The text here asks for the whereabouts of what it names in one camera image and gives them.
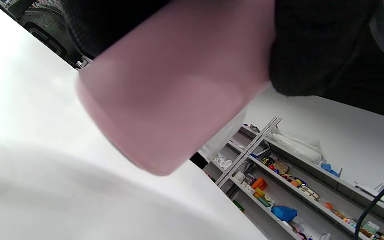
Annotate person's left hand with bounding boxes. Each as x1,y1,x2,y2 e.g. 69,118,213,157
60,0,384,121

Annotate pink thermos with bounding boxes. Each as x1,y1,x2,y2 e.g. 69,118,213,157
75,0,276,176

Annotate white plastic bag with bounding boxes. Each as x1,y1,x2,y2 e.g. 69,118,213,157
267,128,324,166

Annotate orange cylinder toy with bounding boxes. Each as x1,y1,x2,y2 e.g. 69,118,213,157
251,177,268,191

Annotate white router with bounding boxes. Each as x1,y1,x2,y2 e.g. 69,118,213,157
353,181,384,207

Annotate white tape rolls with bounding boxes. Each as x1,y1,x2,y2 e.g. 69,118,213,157
217,156,233,169

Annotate grey metal shelf rack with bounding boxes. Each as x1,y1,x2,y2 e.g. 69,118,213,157
202,117,384,240

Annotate blue plastic bag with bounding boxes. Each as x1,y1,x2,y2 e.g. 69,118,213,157
271,205,298,222

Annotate black mesh office chair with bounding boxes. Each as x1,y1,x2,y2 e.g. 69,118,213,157
0,0,92,69

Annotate black cable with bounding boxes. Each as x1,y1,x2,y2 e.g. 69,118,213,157
354,168,384,240

